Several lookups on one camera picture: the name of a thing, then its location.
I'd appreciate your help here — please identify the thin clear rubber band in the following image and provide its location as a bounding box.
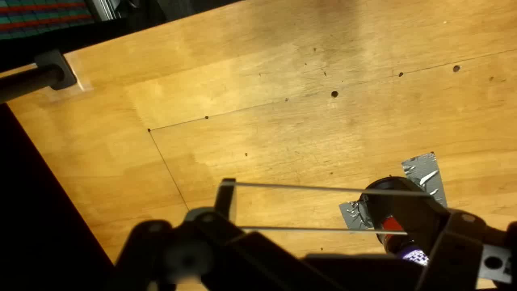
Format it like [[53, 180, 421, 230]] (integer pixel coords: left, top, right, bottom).
[[214, 180, 423, 235]]

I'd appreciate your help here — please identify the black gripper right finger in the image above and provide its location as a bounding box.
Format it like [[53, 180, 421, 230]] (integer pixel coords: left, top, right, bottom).
[[415, 198, 515, 291]]

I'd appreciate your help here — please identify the grey duct tape patch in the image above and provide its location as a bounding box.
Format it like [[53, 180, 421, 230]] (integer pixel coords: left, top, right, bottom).
[[339, 152, 447, 232]]

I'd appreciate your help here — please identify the black cup with red label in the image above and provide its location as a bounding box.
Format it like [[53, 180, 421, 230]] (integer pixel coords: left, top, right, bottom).
[[358, 177, 440, 267]]

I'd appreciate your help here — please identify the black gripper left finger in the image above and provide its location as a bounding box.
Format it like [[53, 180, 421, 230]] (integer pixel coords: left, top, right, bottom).
[[109, 178, 323, 291]]

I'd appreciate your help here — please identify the striped red green cloth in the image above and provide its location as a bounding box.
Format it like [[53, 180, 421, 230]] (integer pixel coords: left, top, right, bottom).
[[0, 0, 93, 41]]

